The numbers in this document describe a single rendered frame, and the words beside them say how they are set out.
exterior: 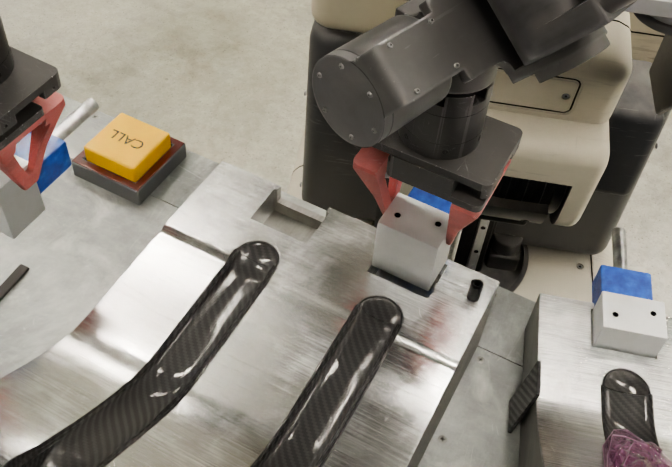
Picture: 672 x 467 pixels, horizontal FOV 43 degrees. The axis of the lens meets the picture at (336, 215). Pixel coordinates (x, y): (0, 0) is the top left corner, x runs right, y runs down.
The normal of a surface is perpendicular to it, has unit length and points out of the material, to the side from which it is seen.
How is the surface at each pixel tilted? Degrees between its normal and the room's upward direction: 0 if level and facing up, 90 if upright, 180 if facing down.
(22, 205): 90
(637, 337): 90
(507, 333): 0
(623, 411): 2
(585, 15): 79
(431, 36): 38
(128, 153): 0
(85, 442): 27
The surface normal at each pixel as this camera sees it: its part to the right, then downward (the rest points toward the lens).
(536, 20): -0.50, 0.40
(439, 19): 0.48, -0.18
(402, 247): -0.48, 0.65
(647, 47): -0.15, 0.73
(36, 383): 0.28, -0.89
